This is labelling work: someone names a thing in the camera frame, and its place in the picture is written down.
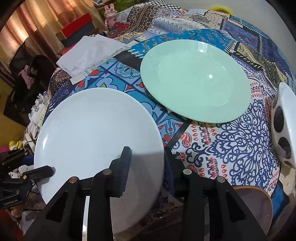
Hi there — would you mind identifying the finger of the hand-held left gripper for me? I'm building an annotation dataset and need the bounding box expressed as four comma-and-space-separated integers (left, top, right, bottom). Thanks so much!
1, 149, 26, 166
22, 165, 55, 186

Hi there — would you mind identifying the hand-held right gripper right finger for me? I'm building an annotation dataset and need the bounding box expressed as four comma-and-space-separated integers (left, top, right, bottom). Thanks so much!
165, 149, 269, 241

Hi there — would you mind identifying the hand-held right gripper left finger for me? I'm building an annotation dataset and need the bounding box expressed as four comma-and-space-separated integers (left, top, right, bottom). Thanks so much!
23, 146, 133, 241

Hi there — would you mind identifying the white plate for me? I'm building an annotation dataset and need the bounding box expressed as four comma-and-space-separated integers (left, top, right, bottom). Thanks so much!
34, 88, 165, 234

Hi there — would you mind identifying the dark chair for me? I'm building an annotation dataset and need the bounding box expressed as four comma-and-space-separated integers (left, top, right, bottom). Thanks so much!
4, 54, 57, 127

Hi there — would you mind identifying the patchwork printed blanket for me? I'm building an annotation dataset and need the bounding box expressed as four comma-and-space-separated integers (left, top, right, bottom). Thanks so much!
47, 2, 296, 220

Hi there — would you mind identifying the pink cloth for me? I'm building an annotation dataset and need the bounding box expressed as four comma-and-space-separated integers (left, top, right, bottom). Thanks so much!
19, 65, 36, 89

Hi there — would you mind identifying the brown wooden plate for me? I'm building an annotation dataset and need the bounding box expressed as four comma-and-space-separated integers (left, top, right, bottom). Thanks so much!
233, 185, 274, 235

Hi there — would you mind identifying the small white card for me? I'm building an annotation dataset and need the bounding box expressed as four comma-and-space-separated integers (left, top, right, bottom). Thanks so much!
70, 74, 87, 84

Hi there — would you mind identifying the mint green plate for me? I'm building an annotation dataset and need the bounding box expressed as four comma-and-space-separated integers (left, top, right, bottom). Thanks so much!
140, 39, 252, 123

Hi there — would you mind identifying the white folded cloth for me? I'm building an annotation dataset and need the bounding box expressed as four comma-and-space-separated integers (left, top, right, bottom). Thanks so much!
57, 34, 130, 77

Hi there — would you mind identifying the white bowl with black dots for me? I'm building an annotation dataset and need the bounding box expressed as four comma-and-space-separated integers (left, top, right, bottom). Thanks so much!
270, 82, 296, 166

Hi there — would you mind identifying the pink curtain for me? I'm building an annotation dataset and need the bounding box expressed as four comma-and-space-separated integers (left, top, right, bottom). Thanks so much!
0, 0, 95, 70

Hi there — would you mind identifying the red box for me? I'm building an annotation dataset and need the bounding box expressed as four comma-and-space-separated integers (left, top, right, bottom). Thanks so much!
60, 13, 93, 39

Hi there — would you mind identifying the pink bunny toy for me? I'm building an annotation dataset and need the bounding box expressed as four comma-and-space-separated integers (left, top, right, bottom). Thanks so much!
104, 3, 117, 31

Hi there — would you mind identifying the yellow round object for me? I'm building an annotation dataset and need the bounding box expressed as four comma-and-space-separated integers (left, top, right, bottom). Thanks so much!
209, 5, 232, 15

